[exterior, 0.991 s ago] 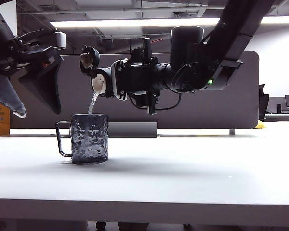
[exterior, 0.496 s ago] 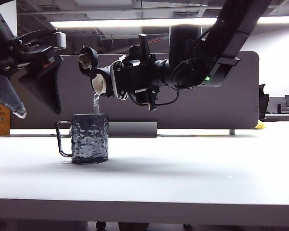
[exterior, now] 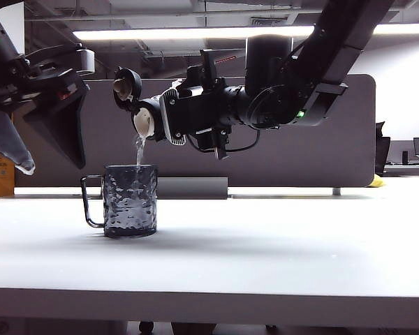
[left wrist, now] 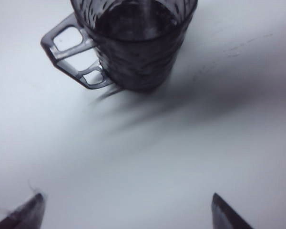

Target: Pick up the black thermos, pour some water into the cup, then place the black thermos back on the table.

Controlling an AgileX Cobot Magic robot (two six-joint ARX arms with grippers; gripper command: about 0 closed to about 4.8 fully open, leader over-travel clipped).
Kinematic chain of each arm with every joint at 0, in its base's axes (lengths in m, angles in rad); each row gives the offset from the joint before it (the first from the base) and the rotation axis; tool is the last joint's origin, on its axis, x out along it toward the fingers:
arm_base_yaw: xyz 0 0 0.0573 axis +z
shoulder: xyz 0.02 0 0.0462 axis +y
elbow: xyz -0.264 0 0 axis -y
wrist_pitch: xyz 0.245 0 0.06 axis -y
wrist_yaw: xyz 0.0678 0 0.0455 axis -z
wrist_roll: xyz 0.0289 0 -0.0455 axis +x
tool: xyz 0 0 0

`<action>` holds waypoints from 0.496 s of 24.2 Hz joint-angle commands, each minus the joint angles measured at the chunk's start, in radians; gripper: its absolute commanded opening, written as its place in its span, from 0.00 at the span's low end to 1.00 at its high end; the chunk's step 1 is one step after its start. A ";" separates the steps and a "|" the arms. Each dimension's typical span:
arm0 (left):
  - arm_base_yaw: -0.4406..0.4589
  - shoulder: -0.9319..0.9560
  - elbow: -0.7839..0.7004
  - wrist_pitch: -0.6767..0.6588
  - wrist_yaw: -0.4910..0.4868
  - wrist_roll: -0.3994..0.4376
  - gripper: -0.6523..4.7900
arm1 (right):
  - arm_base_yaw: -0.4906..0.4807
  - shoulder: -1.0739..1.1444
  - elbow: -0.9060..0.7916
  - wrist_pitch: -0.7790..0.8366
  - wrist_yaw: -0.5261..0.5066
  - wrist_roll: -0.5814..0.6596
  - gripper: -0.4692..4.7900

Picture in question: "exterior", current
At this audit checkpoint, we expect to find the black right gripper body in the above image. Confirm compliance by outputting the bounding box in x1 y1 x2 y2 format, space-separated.
179 50 248 136

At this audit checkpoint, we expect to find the right gripper finger silver edge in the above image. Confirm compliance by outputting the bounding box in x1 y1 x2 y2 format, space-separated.
159 87 189 148

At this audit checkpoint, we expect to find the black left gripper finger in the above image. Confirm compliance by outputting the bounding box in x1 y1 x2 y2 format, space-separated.
22 81 91 170
0 108 36 176

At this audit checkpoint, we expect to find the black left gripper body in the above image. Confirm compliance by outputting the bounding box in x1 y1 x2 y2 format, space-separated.
0 44 87 121

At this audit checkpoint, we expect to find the black Thermos flask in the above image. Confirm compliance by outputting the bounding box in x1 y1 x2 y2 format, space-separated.
112 67 166 141

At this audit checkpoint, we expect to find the clear water stream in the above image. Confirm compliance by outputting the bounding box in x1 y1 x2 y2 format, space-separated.
135 134 148 169

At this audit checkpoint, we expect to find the yellow paper bag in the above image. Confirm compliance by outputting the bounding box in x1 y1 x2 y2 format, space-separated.
0 148 16 199

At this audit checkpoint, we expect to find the long ceiling light strip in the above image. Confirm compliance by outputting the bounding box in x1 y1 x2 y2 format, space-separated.
72 23 419 41

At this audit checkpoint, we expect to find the dark textured glass mug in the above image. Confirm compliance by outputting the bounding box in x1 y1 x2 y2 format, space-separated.
80 164 159 239

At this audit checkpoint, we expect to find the gray desk divider panel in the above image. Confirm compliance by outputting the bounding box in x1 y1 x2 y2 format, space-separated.
13 73 376 190

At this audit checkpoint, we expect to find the ceiling air vent grille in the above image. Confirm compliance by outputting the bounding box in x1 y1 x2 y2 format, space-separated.
250 16 288 27

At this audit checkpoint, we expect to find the black office chair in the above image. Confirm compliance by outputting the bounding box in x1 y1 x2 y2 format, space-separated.
374 121 391 177

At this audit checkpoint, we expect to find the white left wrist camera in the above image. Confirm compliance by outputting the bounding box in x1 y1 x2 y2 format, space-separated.
75 48 96 75

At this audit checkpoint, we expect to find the black camera cable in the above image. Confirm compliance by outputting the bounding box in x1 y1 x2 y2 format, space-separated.
187 128 261 154

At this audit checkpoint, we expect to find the gray cable cover box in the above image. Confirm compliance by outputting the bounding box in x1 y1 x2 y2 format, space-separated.
157 177 229 200

